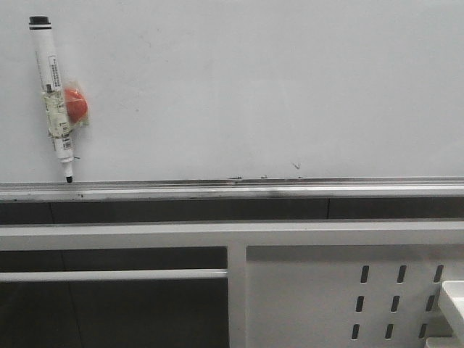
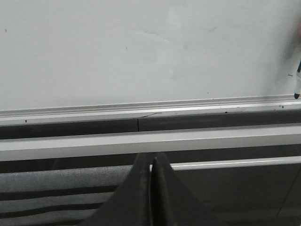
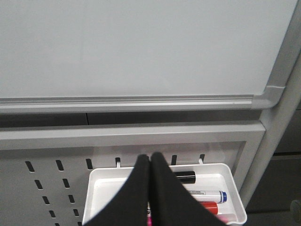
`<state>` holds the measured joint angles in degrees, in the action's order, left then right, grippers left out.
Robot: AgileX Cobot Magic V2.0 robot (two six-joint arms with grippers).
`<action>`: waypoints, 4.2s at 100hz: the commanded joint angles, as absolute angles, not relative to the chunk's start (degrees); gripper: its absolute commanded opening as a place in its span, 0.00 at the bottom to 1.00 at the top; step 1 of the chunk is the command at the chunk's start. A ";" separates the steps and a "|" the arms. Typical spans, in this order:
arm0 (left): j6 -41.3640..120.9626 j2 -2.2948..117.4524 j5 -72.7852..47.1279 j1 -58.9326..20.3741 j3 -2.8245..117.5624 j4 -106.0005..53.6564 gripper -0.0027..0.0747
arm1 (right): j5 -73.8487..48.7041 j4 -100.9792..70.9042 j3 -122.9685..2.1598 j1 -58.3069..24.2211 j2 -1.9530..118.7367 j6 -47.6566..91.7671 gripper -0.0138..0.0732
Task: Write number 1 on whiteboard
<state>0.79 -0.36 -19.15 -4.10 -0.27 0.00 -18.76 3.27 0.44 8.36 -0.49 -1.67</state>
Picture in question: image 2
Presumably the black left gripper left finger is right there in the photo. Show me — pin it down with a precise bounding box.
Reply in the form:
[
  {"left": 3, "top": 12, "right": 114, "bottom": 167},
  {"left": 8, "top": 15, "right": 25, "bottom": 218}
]
[{"left": 80, "top": 153, "right": 151, "bottom": 226}]

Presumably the white black-tipped whiteboard marker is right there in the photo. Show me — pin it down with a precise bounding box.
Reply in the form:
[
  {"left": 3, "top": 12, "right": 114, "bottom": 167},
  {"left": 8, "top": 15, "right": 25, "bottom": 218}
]
[{"left": 294, "top": 62, "right": 301, "bottom": 99}]

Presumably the white whiteboard with aluminium frame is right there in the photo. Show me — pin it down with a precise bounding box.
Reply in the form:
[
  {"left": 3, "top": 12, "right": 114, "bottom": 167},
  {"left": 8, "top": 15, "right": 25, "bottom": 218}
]
[{"left": 0, "top": 0, "right": 301, "bottom": 125}]

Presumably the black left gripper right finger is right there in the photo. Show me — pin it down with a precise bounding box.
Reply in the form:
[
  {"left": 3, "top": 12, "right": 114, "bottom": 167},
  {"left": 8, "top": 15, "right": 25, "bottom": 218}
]
[{"left": 150, "top": 153, "right": 212, "bottom": 226}]

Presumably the white metal rack frame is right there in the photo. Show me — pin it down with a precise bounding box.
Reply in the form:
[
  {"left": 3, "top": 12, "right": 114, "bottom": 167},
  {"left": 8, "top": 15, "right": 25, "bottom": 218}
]
[{"left": 0, "top": 127, "right": 301, "bottom": 226}]

